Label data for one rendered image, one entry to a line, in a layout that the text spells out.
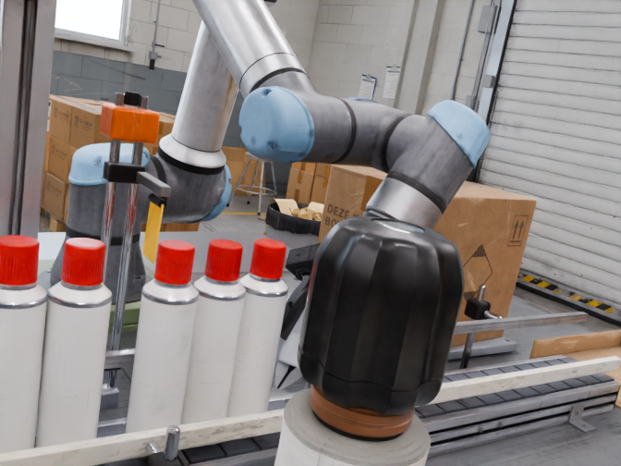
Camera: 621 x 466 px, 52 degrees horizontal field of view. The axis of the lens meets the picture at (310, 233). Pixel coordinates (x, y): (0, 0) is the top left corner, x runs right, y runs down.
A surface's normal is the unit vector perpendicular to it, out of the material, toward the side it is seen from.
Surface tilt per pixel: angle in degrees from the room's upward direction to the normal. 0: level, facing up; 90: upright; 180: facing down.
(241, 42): 72
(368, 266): 66
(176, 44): 90
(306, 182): 87
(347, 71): 90
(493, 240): 90
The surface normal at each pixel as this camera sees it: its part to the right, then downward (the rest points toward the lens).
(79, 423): 0.59, 0.28
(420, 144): -0.58, -0.44
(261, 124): -0.73, 0.04
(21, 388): 0.77, 0.27
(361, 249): -0.40, -0.39
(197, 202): 0.59, 0.53
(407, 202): -0.05, -0.14
